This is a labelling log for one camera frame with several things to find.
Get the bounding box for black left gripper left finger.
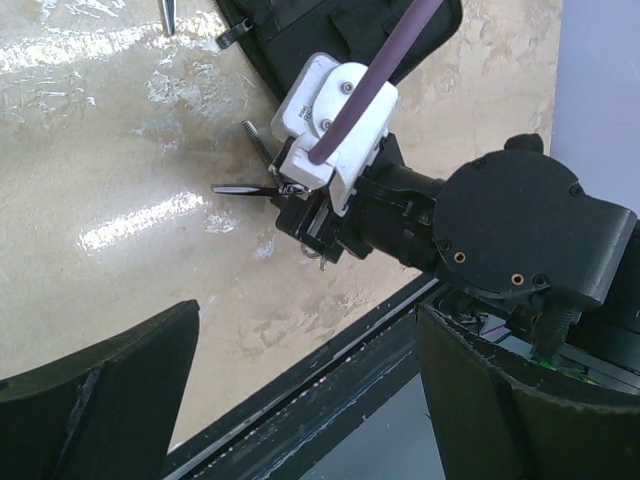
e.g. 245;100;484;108
1;300;200;479

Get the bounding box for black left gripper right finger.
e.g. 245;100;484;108
416;306;639;479

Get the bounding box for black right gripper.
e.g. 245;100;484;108
272;134;405;263

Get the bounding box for silver thinning scissors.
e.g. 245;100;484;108
211;119;331;274

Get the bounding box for black zip tool case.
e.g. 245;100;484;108
214;0;462;106

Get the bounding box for silver straight hair scissors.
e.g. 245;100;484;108
158;0;176;37

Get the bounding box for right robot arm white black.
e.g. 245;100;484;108
274;135;637;311

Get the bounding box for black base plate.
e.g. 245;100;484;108
159;277;640;480

